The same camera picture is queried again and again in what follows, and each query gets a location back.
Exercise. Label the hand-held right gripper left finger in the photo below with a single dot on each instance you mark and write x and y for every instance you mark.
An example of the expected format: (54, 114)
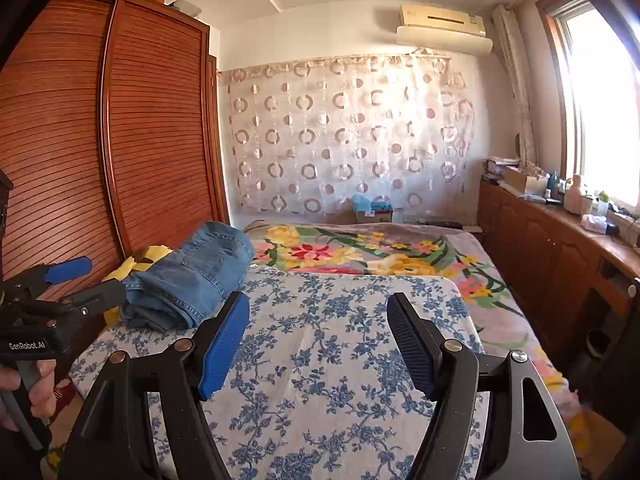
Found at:
(225, 347)

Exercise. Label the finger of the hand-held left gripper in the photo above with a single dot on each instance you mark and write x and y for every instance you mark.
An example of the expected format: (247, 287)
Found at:
(100, 297)
(70, 269)

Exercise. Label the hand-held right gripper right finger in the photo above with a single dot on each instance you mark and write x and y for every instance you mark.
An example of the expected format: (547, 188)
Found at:
(412, 352)

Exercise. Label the light blue denim pants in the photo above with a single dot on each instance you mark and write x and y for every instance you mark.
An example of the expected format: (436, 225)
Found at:
(205, 270)

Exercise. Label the person's left hand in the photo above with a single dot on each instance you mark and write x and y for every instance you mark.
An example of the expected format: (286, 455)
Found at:
(42, 390)

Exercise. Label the red white object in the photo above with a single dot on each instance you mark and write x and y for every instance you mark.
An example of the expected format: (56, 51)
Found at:
(64, 391)

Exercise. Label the blue floral bed sheet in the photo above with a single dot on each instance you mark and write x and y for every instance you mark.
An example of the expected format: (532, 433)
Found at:
(310, 340)

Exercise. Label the colourful flower blanket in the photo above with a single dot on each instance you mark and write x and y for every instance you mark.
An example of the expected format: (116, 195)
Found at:
(400, 255)

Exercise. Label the person's black clothing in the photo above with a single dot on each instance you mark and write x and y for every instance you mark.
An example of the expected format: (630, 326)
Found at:
(15, 460)

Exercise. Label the wooden slatted wardrobe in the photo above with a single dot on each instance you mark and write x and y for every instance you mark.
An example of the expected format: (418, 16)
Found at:
(125, 150)

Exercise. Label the small box with blue cloth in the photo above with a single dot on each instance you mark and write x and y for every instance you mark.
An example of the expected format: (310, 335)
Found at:
(372, 210)

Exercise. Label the wooden sideboard cabinet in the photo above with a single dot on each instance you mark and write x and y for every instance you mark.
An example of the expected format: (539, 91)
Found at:
(540, 250)

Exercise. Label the open cardboard box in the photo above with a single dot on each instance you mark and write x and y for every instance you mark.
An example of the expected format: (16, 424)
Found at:
(525, 182)

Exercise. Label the stack of papers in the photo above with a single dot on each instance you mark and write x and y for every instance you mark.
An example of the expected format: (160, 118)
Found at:
(500, 167)

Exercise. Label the blue bottle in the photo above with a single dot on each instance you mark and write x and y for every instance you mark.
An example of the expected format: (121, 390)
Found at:
(553, 186)

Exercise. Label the white tissue pack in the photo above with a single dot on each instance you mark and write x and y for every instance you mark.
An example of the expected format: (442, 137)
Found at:
(595, 223)

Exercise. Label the pale pink bottle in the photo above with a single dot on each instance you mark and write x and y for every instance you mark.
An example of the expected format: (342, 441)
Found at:
(576, 197)

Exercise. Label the sheer circle pattern curtain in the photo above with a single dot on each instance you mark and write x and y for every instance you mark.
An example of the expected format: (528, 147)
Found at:
(350, 135)

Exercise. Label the grey box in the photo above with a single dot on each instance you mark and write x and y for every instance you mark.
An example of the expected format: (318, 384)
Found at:
(185, 8)

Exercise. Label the beige window curtain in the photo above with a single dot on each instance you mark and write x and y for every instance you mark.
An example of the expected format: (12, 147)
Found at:
(517, 85)

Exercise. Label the bright window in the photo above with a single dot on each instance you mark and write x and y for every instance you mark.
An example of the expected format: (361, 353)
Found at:
(600, 100)

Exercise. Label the white air conditioner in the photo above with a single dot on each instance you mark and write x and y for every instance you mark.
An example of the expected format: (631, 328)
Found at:
(440, 30)

